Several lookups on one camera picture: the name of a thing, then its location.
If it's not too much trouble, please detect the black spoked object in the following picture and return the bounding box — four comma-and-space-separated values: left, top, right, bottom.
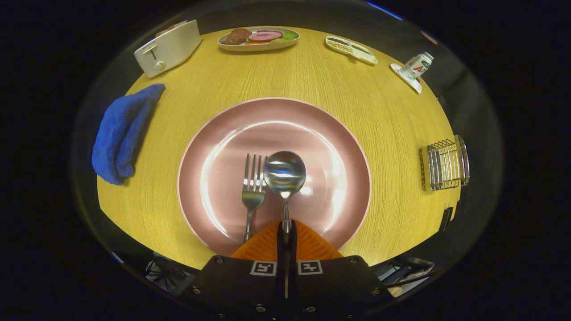
145, 254, 197, 295

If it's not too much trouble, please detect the white square coaster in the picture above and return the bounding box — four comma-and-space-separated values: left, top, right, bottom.
390, 63, 422, 94

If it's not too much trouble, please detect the pink round plate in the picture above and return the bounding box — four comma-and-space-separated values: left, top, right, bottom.
177, 97, 372, 257

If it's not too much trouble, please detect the white drink bottle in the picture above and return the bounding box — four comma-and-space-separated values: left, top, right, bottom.
398, 52, 434, 82

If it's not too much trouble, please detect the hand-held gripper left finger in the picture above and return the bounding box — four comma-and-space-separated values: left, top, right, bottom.
190, 221, 288, 313

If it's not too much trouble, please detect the white toaster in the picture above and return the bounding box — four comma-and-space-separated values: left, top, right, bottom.
134, 19, 202, 78

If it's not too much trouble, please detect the wooden-handled metal fork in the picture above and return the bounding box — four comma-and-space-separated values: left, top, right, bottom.
241, 154, 268, 244

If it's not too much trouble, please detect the pink ham slice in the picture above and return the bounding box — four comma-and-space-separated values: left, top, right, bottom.
248, 30, 284, 43

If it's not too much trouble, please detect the large brown meat piece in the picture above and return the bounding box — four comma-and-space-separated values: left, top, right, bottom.
222, 28, 252, 45

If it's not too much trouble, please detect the white divided bean tray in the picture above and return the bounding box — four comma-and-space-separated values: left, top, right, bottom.
325, 35, 378, 65

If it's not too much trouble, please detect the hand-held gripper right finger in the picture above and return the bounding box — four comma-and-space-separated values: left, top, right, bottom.
286, 220, 386, 315

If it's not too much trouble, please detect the metal wire cutlery rack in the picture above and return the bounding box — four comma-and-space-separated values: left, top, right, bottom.
419, 135, 470, 192

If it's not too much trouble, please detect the wooden-handled metal spoon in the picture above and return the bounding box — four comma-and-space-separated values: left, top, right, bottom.
263, 151, 307, 235

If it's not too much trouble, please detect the white oval food plate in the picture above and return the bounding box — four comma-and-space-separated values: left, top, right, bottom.
217, 27, 300, 52

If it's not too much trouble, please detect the blue towel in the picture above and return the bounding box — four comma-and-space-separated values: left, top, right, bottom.
91, 83, 166, 186

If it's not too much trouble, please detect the toast slice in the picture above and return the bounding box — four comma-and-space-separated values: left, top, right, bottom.
155, 20, 188, 37

